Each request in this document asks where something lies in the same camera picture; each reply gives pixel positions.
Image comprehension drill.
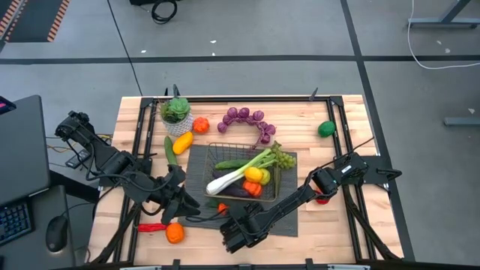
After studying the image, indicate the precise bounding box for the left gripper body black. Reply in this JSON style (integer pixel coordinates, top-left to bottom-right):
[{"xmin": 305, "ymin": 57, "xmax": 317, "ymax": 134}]
[{"xmin": 159, "ymin": 166, "xmax": 188, "ymax": 225}]

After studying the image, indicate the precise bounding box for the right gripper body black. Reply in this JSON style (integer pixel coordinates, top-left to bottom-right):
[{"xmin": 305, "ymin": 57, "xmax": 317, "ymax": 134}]
[{"xmin": 226, "ymin": 204, "xmax": 272, "ymax": 247}]

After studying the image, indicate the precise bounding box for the orange carrot with greens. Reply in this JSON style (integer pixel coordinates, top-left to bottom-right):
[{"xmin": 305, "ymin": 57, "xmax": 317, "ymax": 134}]
[{"xmin": 205, "ymin": 198, "xmax": 230, "ymax": 217}]

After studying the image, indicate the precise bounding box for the white green leek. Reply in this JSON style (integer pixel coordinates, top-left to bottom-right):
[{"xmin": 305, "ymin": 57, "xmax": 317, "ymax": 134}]
[{"xmin": 205, "ymin": 147, "xmax": 282, "ymax": 197}]

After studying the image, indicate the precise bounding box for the small yellow bell pepper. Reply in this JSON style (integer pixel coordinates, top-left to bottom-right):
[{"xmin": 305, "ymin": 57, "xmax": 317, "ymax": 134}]
[{"xmin": 244, "ymin": 166, "xmax": 264, "ymax": 184}]

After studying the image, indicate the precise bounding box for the wire produce basket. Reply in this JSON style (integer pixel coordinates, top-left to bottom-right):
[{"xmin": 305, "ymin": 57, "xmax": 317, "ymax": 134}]
[{"xmin": 203, "ymin": 142, "xmax": 282, "ymax": 203}]

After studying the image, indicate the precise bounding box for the green grape bunch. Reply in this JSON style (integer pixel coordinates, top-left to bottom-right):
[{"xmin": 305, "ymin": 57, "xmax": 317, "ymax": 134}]
[{"xmin": 270, "ymin": 141, "xmax": 297, "ymax": 170}]

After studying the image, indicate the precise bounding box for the purple onion string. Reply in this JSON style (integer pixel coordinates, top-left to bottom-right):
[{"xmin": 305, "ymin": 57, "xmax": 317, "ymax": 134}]
[{"xmin": 216, "ymin": 106, "xmax": 278, "ymax": 149}]

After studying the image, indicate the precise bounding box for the green lime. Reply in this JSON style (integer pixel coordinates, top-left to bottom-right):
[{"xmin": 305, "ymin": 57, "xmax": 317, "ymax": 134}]
[{"xmin": 317, "ymin": 120, "xmax": 336, "ymax": 138}]

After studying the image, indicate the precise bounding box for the round orange fruit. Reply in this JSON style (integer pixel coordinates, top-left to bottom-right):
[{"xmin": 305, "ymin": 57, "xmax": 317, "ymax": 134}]
[{"xmin": 165, "ymin": 222, "xmax": 186, "ymax": 245}]

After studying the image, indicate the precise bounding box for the grey woven placemat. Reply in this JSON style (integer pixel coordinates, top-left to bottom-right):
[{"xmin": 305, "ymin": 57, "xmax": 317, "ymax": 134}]
[{"xmin": 178, "ymin": 144, "xmax": 299, "ymax": 238}]

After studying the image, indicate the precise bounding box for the red chili pepper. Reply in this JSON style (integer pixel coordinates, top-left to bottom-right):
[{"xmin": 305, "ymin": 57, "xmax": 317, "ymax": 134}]
[{"xmin": 137, "ymin": 222, "xmax": 170, "ymax": 233}]

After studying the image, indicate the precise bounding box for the long yellow pepper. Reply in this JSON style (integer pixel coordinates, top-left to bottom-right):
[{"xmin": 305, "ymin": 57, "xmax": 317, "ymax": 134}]
[{"xmin": 172, "ymin": 130, "xmax": 194, "ymax": 156}]

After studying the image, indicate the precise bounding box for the small orange pumpkin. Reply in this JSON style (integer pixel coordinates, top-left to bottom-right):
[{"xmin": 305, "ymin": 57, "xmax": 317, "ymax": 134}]
[{"xmin": 193, "ymin": 116, "xmax": 211, "ymax": 134}]

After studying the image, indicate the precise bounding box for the succulent in white pot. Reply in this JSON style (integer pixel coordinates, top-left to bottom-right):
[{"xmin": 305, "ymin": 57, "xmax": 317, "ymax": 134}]
[{"xmin": 159, "ymin": 96, "xmax": 195, "ymax": 137}]

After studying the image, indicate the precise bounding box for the small black device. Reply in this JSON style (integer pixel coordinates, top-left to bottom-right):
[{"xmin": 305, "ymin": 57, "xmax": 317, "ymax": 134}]
[{"xmin": 65, "ymin": 149, "xmax": 91, "ymax": 169}]

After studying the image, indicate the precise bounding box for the black computer mouse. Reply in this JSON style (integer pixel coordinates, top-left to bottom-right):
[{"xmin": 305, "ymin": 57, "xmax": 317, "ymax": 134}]
[{"xmin": 45, "ymin": 214, "xmax": 69, "ymax": 255}]

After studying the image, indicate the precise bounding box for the dark grey laptop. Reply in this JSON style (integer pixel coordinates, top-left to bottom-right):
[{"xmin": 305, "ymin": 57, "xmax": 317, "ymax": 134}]
[{"xmin": 0, "ymin": 94, "xmax": 52, "ymax": 206}]

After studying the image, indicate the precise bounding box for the dark grey desk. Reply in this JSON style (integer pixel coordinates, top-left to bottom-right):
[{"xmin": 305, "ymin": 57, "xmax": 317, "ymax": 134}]
[{"xmin": 0, "ymin": 183, "xmax": 78, "ymax": 270}]

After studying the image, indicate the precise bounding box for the black keyboard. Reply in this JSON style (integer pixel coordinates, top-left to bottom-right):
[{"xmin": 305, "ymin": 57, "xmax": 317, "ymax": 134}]
[{"xmin": 0, "ymin": 200, "xmax": 35, "ymax": 247}]

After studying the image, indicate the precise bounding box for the black device with pink light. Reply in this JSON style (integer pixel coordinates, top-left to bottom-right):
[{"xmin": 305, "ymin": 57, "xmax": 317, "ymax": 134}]
[{"xmin": 0, "ymin": 95, "xmax": 17, "ymax": 116}]

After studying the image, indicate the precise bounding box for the hazard striped floor mat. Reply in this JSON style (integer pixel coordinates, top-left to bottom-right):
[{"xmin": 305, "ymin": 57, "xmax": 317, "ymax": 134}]
[{"xmin": 0, "ymin": 0, "xmax": 71, "ymax": 43}]

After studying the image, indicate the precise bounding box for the grey desk foot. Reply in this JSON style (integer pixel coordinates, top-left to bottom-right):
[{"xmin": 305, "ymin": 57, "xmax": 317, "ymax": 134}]
[{"xmin": 443, "ymin": 116, "xmax": 480, "ymax": 127}]

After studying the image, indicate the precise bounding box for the black table frame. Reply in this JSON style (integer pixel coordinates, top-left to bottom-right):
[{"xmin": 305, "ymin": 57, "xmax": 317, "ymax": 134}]
[{"xmin": 89, "ymin": 88, "xmax": 404, "ymax": 270}]

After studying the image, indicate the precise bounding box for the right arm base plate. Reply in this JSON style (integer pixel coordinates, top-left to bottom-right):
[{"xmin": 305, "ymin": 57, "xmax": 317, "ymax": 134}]
[{"xmin": 333, "ymin": 155, "xmax": 403, "ymax": 185}]

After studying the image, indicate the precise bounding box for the coiled black floor cable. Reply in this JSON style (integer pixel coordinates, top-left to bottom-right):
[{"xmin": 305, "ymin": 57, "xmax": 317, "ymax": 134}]
[{"xmin": 151, "ymin": 0, "xmax": 179, "ymax": 25}]

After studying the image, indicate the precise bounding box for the white floor cable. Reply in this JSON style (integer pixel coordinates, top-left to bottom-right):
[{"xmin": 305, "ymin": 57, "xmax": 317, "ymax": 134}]
[{"xmin": 407, "ymin": 0, "xmax": 480, "ymax": 71}]

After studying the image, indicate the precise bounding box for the grey desk leg frame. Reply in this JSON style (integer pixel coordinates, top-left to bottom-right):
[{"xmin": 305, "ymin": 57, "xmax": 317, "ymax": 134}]
[{"xmin": 407, "ymin": 0, "xmax": 480, "ymax": 30}]

